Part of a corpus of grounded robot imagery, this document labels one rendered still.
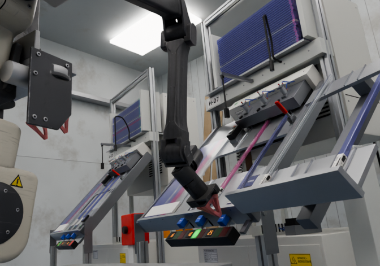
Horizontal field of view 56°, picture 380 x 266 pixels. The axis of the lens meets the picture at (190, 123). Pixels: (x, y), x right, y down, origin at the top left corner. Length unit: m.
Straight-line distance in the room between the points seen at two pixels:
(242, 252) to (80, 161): 3.84
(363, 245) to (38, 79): 0.77
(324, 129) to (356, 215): 0.82
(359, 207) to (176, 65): 0.61
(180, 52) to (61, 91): 0.43
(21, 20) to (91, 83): 4.80
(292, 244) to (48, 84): 0.98
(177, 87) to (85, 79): 4.54
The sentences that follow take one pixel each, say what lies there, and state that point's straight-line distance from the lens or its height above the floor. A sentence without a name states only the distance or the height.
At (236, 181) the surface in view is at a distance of 1.26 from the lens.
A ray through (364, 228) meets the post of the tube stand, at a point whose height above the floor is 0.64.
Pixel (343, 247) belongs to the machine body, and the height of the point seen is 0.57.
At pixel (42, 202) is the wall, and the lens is 4.80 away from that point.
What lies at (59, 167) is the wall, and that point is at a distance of 4.96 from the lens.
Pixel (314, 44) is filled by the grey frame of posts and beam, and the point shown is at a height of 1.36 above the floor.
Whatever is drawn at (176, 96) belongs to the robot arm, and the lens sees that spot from 1.04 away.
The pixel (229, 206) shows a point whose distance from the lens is 1.09.
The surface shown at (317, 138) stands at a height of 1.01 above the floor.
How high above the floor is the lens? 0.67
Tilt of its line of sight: 17 degrees up
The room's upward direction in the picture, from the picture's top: 5 degrees counter-clockwise
